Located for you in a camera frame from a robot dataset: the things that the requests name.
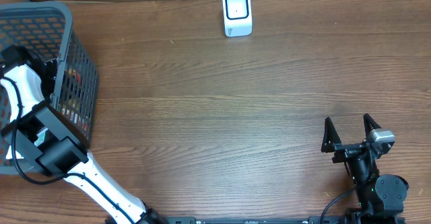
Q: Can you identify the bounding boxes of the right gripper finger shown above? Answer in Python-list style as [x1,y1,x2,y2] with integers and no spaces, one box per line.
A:
[321,117,342,150]
[363,113,381,139]

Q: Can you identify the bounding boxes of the orange spaghetti packet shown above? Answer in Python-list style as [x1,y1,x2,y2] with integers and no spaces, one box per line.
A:
[57,67,89,137]

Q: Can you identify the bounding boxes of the white tube gold cap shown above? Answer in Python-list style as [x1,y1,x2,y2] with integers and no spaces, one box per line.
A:
[5,146,24,160]

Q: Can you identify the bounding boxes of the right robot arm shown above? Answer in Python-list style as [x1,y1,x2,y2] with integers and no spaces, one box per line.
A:
[319,114,409,223]

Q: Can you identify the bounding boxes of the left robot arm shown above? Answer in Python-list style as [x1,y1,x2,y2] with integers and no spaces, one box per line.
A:
[1,44,167,224]

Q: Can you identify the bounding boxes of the white barcode scanner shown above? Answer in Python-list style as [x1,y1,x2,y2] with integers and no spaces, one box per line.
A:
[222,0,253,37]

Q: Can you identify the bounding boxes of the grey plastic basket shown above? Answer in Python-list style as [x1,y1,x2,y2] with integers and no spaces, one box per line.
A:
[1,1,98,178]

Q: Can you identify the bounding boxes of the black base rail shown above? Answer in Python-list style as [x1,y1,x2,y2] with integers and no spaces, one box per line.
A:
[161,215,407,224]

